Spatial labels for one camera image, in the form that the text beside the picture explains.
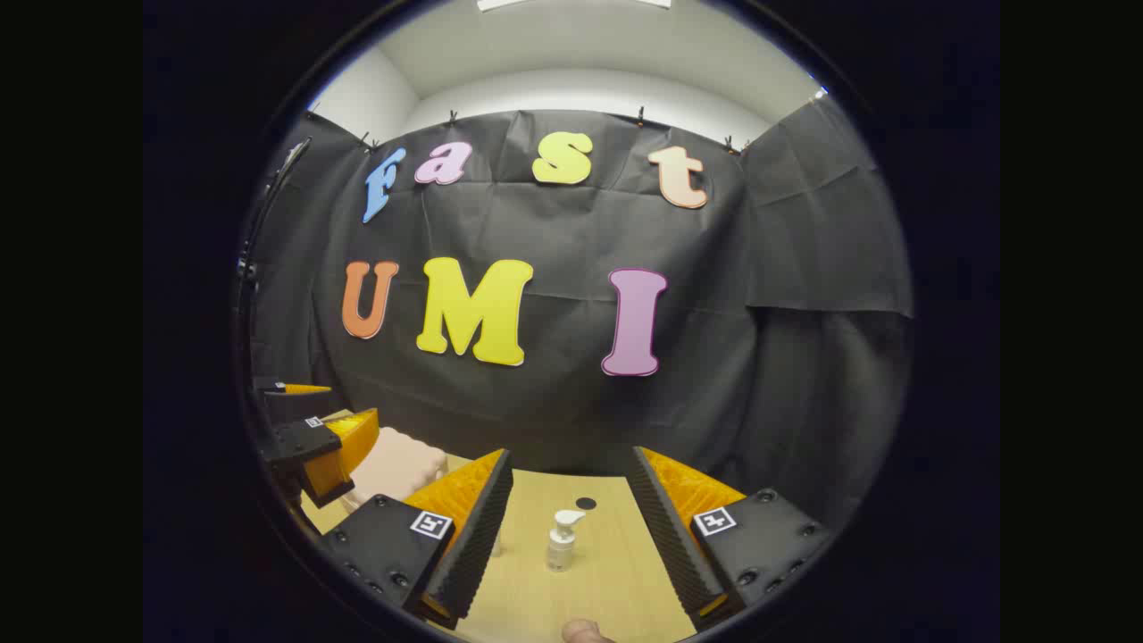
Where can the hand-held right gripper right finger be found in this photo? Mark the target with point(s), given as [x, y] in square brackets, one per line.
[665, 527]

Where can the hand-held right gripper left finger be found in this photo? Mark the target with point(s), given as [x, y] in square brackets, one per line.
[478, 545]

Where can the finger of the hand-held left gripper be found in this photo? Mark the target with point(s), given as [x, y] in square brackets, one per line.
[295, 406]
[304, 446]

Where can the white pump bottle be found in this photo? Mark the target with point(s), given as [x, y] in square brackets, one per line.
[563, 545]

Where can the pink suitcase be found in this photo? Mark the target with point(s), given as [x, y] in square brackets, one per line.
[402, 464]

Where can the black backdrop cloth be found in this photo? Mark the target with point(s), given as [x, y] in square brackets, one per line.
[554, 411]

